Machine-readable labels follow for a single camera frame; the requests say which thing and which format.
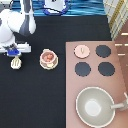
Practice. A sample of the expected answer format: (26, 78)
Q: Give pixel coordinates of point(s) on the black burner back right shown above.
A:
(103, 51)

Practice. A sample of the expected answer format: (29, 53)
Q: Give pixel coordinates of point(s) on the red strawberry in pot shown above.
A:
(48, 57)

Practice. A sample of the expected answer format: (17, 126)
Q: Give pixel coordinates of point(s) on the grey frying pan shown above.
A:
(96, 107)

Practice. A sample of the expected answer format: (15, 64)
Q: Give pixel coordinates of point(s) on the pink pot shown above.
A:
(47, 51)

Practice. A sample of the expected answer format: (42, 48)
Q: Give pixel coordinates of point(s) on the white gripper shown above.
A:
(17, 50)

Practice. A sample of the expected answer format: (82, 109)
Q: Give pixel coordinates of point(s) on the cream round plate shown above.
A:
(49, 65)

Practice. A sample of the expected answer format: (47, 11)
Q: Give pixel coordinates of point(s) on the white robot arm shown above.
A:
(22, 22)

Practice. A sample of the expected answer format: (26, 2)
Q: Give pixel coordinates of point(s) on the pink stove top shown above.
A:
(114, 84)

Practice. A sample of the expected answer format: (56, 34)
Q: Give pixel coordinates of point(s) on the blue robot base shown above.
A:
(55, 7)

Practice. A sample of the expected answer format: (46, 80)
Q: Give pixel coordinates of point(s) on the black burner front right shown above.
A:
(106, 69)

